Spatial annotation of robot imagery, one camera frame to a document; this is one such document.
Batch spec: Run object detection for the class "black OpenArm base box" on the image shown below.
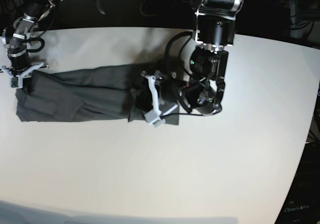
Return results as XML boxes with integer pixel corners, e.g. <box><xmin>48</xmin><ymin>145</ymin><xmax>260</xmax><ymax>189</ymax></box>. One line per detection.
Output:
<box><xmin>276</xmin><ymin>142</ymin><xmax>320</xmax><ymax>224</ymax></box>

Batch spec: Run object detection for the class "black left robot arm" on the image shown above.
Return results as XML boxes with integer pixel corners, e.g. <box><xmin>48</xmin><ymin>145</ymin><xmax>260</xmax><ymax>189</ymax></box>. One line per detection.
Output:
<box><xmin>135</xmin><ymin>0</ymin><xmax>244</xmax><ymax>120</ymax></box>

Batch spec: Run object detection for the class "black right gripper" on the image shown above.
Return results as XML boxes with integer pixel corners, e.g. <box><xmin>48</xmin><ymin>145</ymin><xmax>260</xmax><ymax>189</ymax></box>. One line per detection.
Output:
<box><xmin>8</xmin><ymin>52</ymin><xmax>31</xmax><ymax>73</ymax></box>

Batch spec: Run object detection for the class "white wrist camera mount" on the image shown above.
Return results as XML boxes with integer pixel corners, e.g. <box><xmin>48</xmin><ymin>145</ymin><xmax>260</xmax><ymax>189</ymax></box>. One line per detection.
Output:
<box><xmin>0</xmin><ymin>61</ymin><xmax>49</xmax><ymax>89</ymax></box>
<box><xmin>141</xmin><ymin>70</ymin><xmax>179</xmax><ymax>128</ymax></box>

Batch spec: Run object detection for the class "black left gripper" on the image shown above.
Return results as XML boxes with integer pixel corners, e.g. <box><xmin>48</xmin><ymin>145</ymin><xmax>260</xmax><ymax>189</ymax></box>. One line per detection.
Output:
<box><xmin>134</xmin><ymin>76</ymin><xmax>189</xmax><ymax>112</ymax></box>

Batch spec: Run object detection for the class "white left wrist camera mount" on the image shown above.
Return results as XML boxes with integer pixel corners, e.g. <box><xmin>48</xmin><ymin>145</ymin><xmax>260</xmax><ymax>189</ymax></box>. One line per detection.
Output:
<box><xmin>141</xmin><ymin>70</ymin><xmax>179</xmax><ymax>128</ymax></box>

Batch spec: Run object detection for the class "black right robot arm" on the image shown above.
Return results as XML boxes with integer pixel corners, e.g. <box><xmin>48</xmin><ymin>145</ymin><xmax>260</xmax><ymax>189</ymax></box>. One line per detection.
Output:
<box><xmin>0</xmin><ymin>0</ymin><xmax>63</xmax><ymax>76</ymax></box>

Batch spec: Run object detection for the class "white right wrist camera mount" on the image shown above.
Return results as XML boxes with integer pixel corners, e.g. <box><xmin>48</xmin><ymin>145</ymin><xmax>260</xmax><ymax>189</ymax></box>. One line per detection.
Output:
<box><xmin>0</xmin><ymin>61</ymin><xmax>49</xmax><ymax>89</ymax></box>

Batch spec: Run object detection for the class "grey T-shirt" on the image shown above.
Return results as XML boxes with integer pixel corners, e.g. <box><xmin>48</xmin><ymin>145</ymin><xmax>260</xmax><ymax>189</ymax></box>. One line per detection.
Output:
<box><xmin>15</xmin><ymin>61</ymin><xmax>181</xmax><ymax>127</ymax></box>

